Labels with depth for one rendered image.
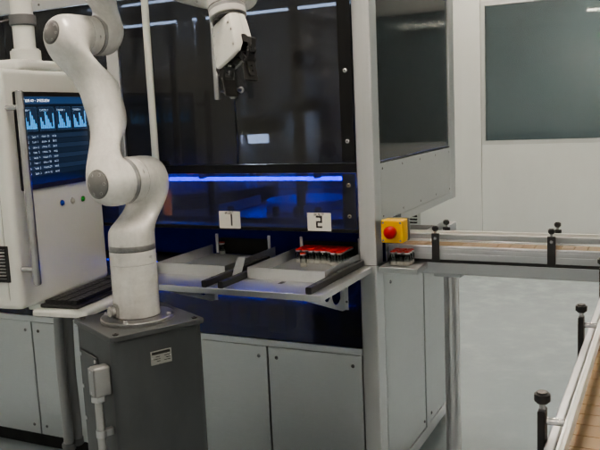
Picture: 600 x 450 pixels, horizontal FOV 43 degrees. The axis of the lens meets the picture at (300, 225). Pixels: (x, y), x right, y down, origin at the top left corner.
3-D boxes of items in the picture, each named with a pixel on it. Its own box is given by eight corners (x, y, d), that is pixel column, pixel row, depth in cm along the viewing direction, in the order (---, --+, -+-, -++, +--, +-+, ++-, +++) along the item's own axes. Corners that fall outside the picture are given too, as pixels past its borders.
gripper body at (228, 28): (203, 25, 174) (211, 70, 172) (223, 4, 166) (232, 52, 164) (231, 28, 178) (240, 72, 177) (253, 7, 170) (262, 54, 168)
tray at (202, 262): (212, 254, 280) (212, 244, 280) (275, 256, 269) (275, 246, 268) (156, 272, 250) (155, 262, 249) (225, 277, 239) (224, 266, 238)
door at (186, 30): (129, 165, 283) (116, 1, 274) (238, 163, 262) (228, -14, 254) (128, 165, 282) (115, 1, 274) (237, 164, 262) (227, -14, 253)
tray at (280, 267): (295, 257, 265) (295, 247, 265) (366, 261, 254) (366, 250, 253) (247, 278, 235) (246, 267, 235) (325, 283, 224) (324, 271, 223)
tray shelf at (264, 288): (201, 258, 283) (201, 253, 282) (380, 267, 252) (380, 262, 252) (117, 287, 240) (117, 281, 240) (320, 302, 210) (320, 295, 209)
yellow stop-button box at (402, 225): (388, 238, 248) (387, 216, 247) (410, 239, 245) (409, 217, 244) (380, 243, 241) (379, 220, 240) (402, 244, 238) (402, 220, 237)
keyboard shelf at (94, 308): (91, 285, 284) (90, 278, 284) (158, 287, 276) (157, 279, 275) (10, 316, 242) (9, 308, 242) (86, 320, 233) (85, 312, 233)
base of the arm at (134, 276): (118, 332, 189) (112, 259, 186) (89, 318, 204) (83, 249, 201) (187, 318, 200) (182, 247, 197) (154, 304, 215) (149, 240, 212)
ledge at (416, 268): (393, 263, 256) (392, 258, 256) (430, 265, 251) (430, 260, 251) (379, 272, 244) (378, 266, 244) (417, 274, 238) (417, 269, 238)
